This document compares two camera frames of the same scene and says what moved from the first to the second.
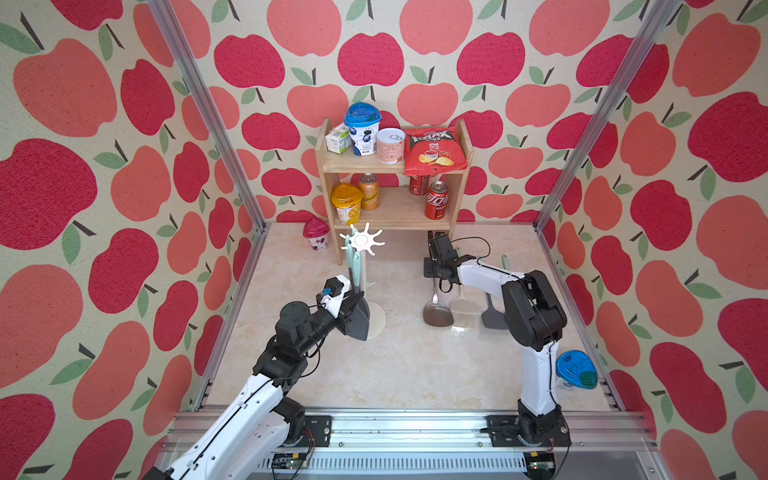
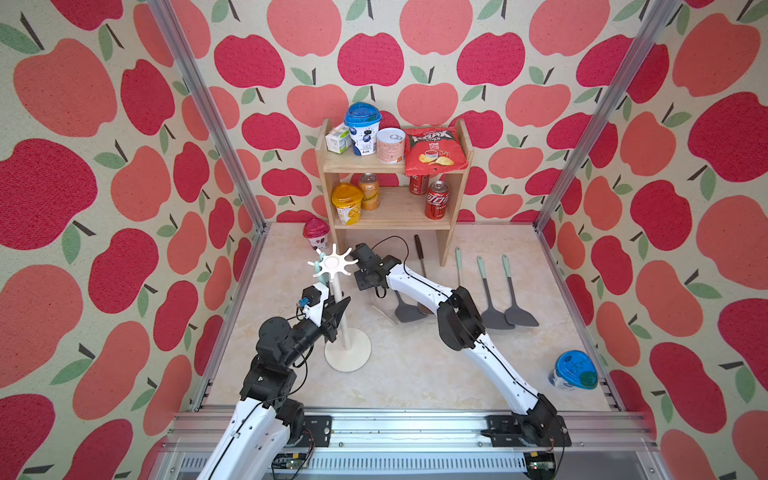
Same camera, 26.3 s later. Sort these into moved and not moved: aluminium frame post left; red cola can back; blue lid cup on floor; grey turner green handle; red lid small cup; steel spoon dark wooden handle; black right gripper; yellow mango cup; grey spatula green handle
Moved: steel spoon dark wooden handle; black right gripper; grey spatula green handle
Not moved: red cola can back; red lid small cup; yellow mango cup; blue lid cup on floor; grey turner green handle; aluminium frame post left
